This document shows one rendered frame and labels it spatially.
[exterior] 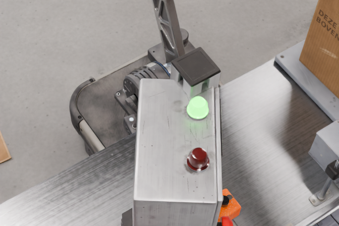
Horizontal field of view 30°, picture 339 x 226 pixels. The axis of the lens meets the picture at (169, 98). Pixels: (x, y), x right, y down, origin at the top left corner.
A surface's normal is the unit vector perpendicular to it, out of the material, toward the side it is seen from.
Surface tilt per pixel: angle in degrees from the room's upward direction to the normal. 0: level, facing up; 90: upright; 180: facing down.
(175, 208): 90
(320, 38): 90
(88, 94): 0
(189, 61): 0
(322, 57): 90
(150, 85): 0
